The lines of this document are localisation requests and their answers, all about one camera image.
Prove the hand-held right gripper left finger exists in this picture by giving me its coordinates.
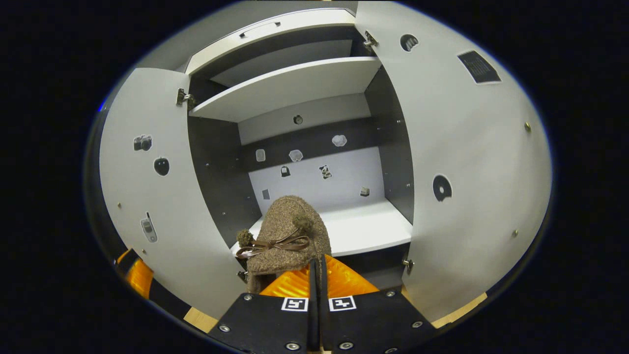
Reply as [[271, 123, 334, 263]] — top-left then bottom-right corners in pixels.
[[209, 260, 317, 353]]

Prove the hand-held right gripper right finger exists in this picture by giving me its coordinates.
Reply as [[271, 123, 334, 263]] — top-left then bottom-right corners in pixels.
[[318, 254, 438, 353]]

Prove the cream cabinet drawer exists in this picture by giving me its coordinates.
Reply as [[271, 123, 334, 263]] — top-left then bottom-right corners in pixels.
[[186, 8, 355, 74]]

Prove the brown fuzzy shoe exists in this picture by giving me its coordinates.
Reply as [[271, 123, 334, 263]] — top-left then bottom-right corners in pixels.
[[236, 195, 332, 295]]

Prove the white cabinet door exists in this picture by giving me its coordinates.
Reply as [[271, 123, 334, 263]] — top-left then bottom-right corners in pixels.
[[355, 0, 553, 323], [98, 68, 246, 320]]

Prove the white shoe cabinet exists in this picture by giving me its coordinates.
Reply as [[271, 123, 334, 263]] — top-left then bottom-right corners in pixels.
[[98, 0, 553, 325]]

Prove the white cabinet shelf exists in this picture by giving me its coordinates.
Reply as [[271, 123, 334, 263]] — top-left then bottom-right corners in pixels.
[[189, 57, 383, 123]]

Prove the black drawer handle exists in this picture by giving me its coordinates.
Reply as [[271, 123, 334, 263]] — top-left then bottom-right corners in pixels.
[[239, 21, 282, 38]]

